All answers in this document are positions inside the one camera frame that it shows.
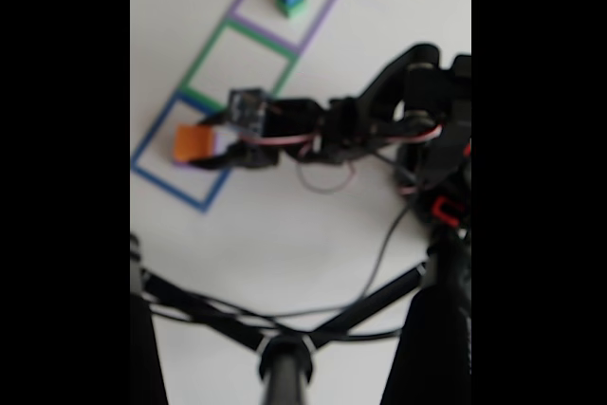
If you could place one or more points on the black tripod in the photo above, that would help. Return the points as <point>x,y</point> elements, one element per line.
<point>284,367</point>

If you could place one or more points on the orange block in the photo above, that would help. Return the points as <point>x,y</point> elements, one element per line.
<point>194,143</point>

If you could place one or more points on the red clamp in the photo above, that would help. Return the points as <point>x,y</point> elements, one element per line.
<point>446,210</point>

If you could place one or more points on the purple square frame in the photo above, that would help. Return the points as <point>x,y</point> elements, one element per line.
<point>246,3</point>

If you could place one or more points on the green block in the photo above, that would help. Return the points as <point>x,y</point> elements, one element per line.
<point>296,9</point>

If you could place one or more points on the blue square frame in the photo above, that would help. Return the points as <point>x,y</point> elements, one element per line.
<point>156,137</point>

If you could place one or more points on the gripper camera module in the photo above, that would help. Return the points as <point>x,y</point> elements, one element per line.
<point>249,111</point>

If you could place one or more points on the large purple block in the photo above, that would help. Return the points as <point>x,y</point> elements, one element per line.
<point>223,141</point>

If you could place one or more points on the green square frame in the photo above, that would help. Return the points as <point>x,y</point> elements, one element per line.
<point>201,63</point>

